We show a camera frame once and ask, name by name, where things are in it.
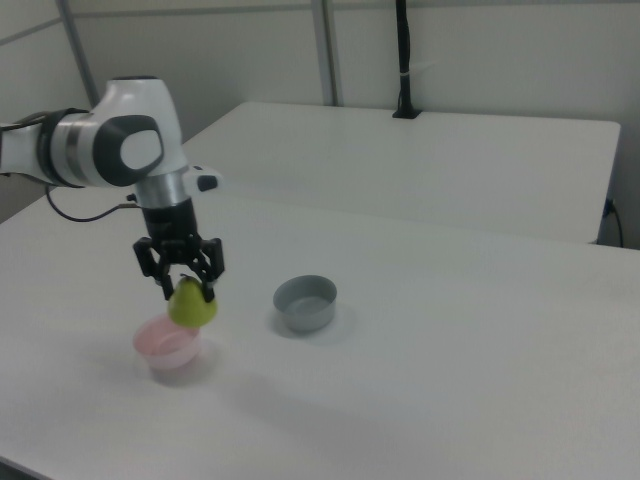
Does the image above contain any grey partition post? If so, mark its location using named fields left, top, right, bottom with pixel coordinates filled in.
left=56, top=0, right=99, bottom=109
left=310, top=0, right=346, bottom=107

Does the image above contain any black pole with clamp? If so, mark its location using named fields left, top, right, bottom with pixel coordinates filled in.
left=391, top=0, right=423, bottom=120

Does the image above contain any grey plastic bowl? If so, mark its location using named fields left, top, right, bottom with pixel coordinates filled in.
left=272, top=274, right=339, bottom=334

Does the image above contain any pink plastic bowl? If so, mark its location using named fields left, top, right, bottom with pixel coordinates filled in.
left=132, top=314, right=203, bottom=372

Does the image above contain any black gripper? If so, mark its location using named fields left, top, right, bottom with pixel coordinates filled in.
left=132, top=198, right=227, bottom=304

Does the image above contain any thin black cable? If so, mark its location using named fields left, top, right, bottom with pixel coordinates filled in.
left=44, top=183, right=141, bottom=223
left=604, top=198, right=625, bottom=247

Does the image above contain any yellow-green pear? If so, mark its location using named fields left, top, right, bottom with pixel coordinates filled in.
left=167, top=274, right=220, bottom=330

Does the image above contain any white side table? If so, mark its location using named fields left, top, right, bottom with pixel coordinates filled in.
left=179, top=102, right=622, bottom=246

